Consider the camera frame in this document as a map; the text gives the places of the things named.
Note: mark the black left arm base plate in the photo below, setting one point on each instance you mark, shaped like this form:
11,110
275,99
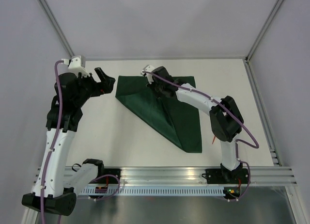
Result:
112,173

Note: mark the white slotted cable duct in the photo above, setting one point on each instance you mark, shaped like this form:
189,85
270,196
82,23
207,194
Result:
170,191

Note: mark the aluminium front rail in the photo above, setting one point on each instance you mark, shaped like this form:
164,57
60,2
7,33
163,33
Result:
192,176

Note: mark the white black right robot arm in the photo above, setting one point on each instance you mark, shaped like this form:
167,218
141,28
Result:
223,126

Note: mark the aluminium rail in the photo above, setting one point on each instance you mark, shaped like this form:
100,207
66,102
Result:
262,114
192,176

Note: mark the aluminium frame post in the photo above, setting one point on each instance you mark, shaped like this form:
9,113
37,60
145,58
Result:
56,27
267,23

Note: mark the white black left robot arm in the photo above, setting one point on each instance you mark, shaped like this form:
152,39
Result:
51,194

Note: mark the aluminium right side rail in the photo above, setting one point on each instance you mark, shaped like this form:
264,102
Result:
262,114

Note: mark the aluminium left frame post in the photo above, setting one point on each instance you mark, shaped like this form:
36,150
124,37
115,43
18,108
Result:
56,27

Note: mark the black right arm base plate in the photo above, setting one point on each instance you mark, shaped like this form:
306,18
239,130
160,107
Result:
219,176

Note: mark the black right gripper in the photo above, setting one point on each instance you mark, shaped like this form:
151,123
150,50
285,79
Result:
151,86

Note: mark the aluminium right frame post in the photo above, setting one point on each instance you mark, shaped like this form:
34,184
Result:
267,23

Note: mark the dark green cloth napkin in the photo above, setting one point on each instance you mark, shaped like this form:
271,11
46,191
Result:
176,121

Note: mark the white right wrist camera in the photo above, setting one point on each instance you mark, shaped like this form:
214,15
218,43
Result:
147,72

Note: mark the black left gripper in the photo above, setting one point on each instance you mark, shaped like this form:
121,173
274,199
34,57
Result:
105,87

